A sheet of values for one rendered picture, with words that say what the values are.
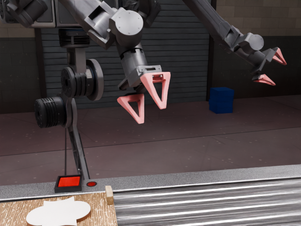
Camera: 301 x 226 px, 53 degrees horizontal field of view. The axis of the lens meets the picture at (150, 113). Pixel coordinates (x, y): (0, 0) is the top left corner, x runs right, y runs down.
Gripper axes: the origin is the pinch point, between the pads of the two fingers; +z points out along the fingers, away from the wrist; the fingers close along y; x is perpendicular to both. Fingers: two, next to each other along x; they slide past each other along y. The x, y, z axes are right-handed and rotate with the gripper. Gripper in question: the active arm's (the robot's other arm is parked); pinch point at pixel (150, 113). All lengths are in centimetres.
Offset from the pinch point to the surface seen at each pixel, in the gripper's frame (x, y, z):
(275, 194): 36.1, -4.7, 28.4
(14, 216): -27.1, -28.4, 12.3
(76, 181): -7.8, -36.2, 7.6
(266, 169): 48, -14, 22
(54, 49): 129, -387, -236
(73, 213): -15.7, -20.4, 15.8
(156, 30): 294, -317, -230
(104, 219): -10.1, -16.9, 19.3
